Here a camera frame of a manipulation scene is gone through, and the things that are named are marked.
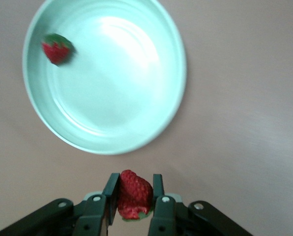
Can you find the red strawberry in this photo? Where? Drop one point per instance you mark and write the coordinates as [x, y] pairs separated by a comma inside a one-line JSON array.
[[135, 194], [56, 51]]

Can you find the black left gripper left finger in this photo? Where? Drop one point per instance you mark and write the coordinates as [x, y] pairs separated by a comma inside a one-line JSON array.
[[92, 214]]

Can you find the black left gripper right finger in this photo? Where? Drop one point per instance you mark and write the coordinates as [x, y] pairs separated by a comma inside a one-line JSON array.
[[165, 216]]

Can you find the pale green round plate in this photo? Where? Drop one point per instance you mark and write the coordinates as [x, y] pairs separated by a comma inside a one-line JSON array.
[[117, 86]]

